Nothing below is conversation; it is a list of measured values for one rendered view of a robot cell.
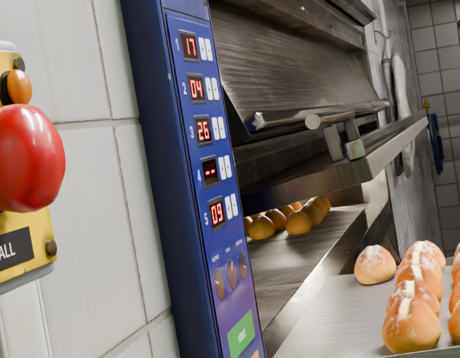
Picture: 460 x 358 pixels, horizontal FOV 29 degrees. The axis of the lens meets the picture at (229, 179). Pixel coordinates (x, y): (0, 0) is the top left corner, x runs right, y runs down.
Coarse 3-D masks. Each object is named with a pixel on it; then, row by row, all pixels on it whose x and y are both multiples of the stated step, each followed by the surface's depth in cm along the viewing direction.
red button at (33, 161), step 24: (0, 120) 31; (24, 120) 31; (48, 120) 33; (0, 144) 31; (24, 144) 31; (48, 144) 32; (0, 168) 31; (24, 168) 31; (48, 168) 32; (0, 192) 31; (24, 192) 31; (48, 192) 32
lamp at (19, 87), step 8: (16, 72) 35; (24, 72) 36; (8, 80) 35; (16, 80) 35; (24, 80) 35; (8, 88) 35; (16, 88) 35; (24, 88) 35; (16, 96) 35; (24, 96) 35
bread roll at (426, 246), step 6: (414, 246) 140; (420, 246) 139; (426, 246) 139; (432, 246) 140; (408, 252) 140; (426, 252) 138; (432, 252) 139; (438, 252) 140; (438, 258) 139; (438, 264) 138; (444, 264) 140
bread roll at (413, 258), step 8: (408, 256) 131; (416, 256) 130; (424, 256) 130; (400, 264) 131; (408, 264) 129; (416, 264) 128; (424, 264) 128; (432, 264) 129; (400, 272) 130; (432, 272) 128; (440, 272) 130; (440, 280) 129
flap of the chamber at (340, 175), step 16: (416, 128) 190; (384, 144) 113; (400, 144) 136; (304, 160) 163; (320, 160) 130; (368, 160) 90; (384, 160) 105; (272, 176) 122; (288, 176) 102; (304, 176) 91; (320, 176) 91; (336, 176) 91; (352, 176) 90; (368, 176) 90; (240, 192) 97; (256, 192) 93; (272, 192) 92; (288, 192) 92; (304, 192) 92; (320, 192) 91; (256, 208) 93; (272, 208) 93
